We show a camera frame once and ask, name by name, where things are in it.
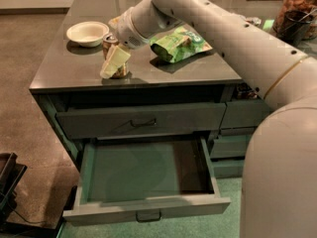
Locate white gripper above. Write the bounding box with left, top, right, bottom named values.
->
left=100, top=7, right=149, bottom=78

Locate orange soda can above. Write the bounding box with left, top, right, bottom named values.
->
left=100, top=33, right=131, bottom=78

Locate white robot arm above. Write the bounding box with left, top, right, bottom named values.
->
left=110, top=0, right=317, bottom=238

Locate top left drawer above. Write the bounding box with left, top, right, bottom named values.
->
left=55, top=102, right=226, bottom=140

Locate grey drawer cabinet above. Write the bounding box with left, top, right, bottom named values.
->
left=29, top=0, right=317, bottom=226

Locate open middle left drawer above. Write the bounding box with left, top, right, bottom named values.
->
left=63, top=135, right=230, bottom=225

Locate middle right drawer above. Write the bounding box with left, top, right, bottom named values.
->
left=210, top=135, right=251, bottom=159

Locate bottom right drawer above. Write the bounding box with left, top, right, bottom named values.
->
left=213, top=160, right=244, bottom=179

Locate white paper bowl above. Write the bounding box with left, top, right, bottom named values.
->
left=66, top=21, right=109, bottom=48

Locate green chip bag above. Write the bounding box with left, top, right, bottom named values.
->
left=150, top=27, right=212, bottom=63

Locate snack bag in shelf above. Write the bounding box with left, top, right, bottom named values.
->
left=235, top=83, right=258, bottom=99

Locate small white snack packet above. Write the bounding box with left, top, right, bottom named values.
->
left=244, top=16, right=262, bottom=26

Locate black object on floor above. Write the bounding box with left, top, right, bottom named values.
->
left=0, top=153, right=27, bottom=223

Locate black cup with utensil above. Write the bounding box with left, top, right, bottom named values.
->
left=276, top=10, right=314, bottom=47

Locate glass jar of snacks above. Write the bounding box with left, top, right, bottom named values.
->
left=273, top=0, right=317, bottom=32

